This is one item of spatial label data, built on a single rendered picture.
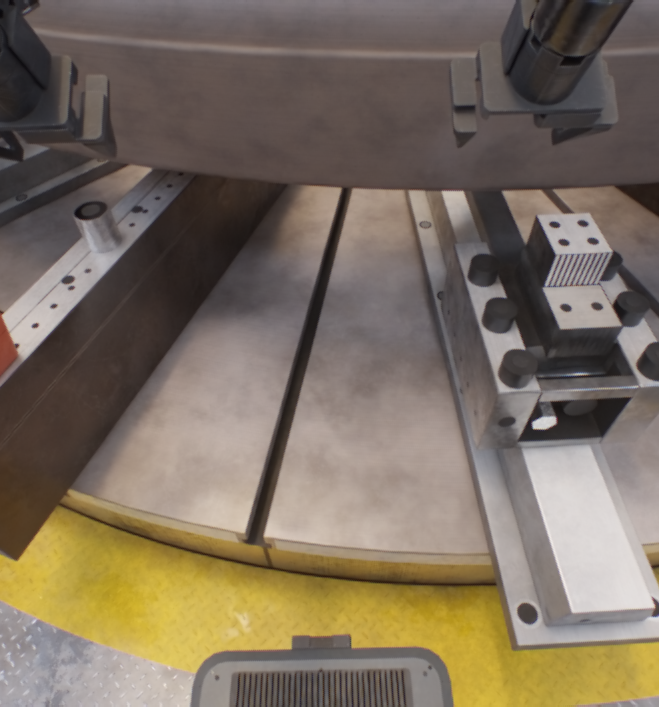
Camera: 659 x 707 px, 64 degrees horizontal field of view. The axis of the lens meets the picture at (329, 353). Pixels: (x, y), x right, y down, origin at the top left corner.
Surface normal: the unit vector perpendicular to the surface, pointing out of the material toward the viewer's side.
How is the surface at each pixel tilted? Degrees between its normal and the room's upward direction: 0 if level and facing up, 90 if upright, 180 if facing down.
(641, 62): 90
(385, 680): 0
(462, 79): 30
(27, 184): 90
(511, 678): 0
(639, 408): 90
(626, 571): 0
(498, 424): 90
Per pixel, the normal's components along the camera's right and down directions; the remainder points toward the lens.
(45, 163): 0.69, 0.29
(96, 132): -0.01, -0.16
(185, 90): -0.26, 0.75
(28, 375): 0.94, 0.25
